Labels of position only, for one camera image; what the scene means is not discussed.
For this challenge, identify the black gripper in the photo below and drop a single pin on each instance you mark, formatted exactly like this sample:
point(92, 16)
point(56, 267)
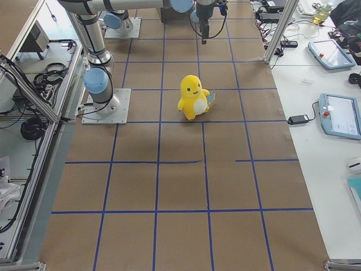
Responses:
point(203, 11)

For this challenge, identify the yellow plush dinosaur toy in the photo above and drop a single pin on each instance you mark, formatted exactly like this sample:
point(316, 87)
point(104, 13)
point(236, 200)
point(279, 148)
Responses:
point(194, 100)

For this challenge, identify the small black device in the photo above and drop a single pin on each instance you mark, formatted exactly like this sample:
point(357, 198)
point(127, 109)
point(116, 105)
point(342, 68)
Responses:
point(289, 44)

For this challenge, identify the yellow liquid bottle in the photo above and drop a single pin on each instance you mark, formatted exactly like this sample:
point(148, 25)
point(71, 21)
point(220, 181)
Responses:
point(322, 13)

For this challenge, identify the upper teach pendant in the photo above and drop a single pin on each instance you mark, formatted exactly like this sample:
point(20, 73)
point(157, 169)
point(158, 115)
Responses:
point(330, 55)

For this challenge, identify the teach pendant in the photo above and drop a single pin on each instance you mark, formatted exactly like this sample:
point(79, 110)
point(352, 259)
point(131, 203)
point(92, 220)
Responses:
point(330, 55)
point(339, 116)

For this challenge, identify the black power adapter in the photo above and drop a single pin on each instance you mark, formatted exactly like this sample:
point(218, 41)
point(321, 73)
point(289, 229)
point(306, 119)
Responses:
point(298, 119)

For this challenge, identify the lower teach pendant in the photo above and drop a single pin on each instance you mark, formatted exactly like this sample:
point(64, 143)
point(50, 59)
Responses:
point(339, 116)

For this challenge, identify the grey metal box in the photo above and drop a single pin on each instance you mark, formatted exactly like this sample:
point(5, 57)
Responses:
point(36, 41)

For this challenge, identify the white round device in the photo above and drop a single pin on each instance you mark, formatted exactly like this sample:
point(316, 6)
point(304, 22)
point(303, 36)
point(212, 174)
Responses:
point(353, 164)

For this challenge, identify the teal notebook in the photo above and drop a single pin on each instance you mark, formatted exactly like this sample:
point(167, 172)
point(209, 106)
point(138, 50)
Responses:
point(354, 185)

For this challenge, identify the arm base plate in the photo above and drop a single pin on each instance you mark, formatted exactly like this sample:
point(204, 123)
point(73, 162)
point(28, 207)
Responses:
point(116, 111)
point(134, 33)

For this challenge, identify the aluminium frame post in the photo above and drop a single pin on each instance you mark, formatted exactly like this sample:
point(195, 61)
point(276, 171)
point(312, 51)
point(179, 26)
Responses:
point(288, 11)

